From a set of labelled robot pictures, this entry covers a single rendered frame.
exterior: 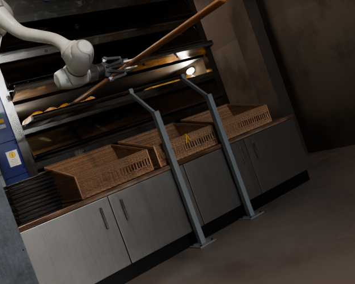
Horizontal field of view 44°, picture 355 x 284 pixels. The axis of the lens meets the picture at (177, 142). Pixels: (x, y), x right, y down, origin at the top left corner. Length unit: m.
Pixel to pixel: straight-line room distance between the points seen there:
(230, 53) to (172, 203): 3.27
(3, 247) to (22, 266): 0.13
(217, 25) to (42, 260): 4.19
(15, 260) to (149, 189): 1.03
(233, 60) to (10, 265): 4.30
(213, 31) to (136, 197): 3.63
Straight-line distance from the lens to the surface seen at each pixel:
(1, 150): 3.16
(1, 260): 2.25
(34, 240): 2.64
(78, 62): 2.05
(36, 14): 3.54
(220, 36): 6.00
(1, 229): 2.25
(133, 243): 2.85
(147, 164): 3.04
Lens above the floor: 0.79
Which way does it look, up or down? 2 degrees down
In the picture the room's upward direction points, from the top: 20 degrees counter-clockwise
